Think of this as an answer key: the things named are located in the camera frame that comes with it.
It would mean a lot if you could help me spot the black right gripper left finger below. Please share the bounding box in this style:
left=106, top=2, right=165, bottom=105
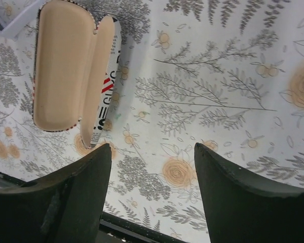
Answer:
left=0, top=144, right=112, bottom=242

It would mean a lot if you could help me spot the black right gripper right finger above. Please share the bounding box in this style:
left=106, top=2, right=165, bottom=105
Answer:
left=194, top=143, right=304, bottom=242

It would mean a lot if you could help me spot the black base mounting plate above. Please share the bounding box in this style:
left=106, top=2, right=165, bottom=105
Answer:
left=0, top=172, right=182, bottom=243

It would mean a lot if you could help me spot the floral pattern table mat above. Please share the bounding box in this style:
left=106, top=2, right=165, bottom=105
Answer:
left=0, top=0, right=304, bottom=240

